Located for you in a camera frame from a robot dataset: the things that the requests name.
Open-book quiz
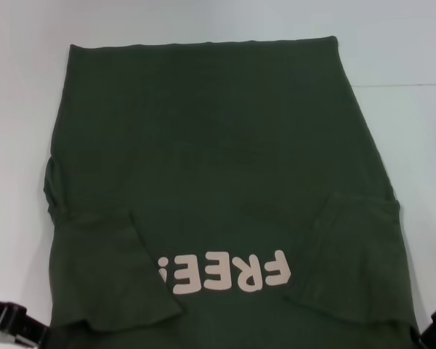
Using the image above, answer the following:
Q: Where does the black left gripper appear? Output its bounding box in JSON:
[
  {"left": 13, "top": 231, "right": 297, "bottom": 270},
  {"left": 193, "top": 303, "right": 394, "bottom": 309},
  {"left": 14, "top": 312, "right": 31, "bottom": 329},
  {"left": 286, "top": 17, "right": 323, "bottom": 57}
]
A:
[{"left": 0, "top": 295, "right": 52, "bottom": 349}]

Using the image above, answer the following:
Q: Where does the dark green FREE t-shirt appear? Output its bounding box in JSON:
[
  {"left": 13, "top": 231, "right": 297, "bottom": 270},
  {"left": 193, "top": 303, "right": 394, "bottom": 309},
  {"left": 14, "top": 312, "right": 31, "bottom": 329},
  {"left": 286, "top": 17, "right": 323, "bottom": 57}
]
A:
[{"left": 43, "top": 35, "right": 416, "bottom": 349}]

